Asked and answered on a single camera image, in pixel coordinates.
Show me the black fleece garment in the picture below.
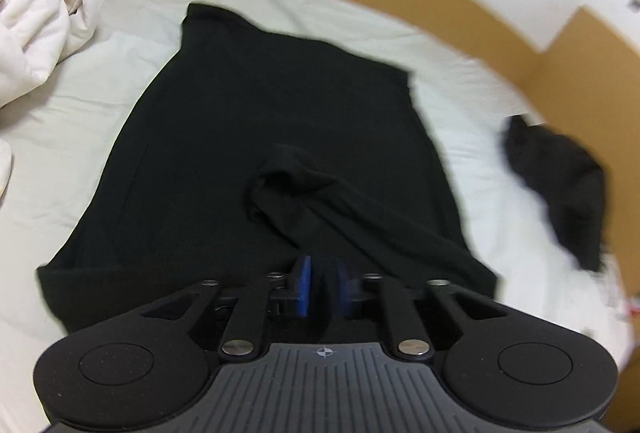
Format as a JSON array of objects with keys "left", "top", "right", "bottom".
[{"left": 37, "top": 3, "right": 497, "bottom": 332}]

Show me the small black garment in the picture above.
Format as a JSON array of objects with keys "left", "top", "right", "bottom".
[{"left": 503, "top": 114, "right": 606, "bottom": 273}]

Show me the white bed sheet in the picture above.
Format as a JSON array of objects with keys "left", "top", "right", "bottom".
[{"left": 1, "top": 0, "right": 635, "bottom": 432}]

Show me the wooden bed headboard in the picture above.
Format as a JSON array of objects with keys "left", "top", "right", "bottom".
[{"left": 352, "top": 0, "right": 639, "bottom": 203}]

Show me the white duvet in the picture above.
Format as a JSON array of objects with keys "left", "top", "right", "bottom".
[{"left": 0, "top": 0, "right": 106, "bottom": 111}]

